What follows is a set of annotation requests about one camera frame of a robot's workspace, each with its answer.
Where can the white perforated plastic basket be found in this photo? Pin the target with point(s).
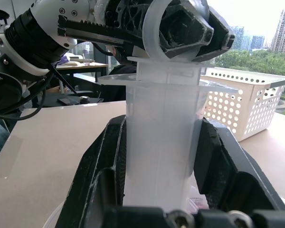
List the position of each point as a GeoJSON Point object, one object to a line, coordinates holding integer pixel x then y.
{"type": "Point", "coordinates": [251, 102]}

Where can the large translucent plastic syringe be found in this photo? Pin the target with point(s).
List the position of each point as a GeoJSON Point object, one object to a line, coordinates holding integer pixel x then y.
{"type": "Point", "coordinates": [161, 133]}

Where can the purple object on desk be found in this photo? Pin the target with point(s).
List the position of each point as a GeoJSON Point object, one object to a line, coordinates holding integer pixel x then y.
{"type": "Point", "coordinates": [66, 59]}

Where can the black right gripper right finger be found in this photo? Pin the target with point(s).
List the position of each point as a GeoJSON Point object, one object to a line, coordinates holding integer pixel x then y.
{"type": "Point", "coordinates": [230, 166]}

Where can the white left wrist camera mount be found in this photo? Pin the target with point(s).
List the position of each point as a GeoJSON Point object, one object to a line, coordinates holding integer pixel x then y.
{"type": "Point", "coordinates": [50, 9]}

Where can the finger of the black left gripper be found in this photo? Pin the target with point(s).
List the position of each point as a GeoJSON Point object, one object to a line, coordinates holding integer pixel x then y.
{"type": "Point", "coordinates": [183, 31]}
{"type": "Point", "coordinates": [218, 35]}

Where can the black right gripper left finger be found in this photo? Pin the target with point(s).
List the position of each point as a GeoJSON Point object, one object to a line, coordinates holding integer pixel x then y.
{"type": "Point", "coordinates": [95, 166]}

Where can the wooden background desk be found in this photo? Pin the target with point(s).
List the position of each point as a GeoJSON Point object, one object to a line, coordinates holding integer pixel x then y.
{"type": "Point", "coordinates": [85, 67]}

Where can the black office chair back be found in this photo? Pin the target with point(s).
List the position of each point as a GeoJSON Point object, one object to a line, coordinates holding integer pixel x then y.
{"type": "Point", "coordinates": [122, 70]}

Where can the small black flat device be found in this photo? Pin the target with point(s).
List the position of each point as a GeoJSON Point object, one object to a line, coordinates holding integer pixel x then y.
{"type": "Point", "coordinates": [67, 100]}

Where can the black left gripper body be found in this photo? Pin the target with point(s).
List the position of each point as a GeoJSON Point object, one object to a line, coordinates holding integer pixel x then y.
{"type": "Point", "coordinates": [123, 21]}

